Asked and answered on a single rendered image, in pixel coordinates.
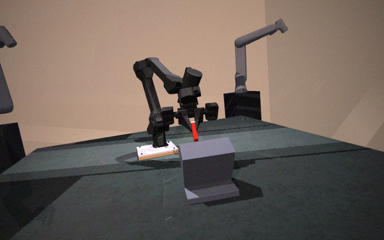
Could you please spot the red peg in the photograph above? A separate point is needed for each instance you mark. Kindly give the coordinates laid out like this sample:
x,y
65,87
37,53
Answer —
x,y
194,131

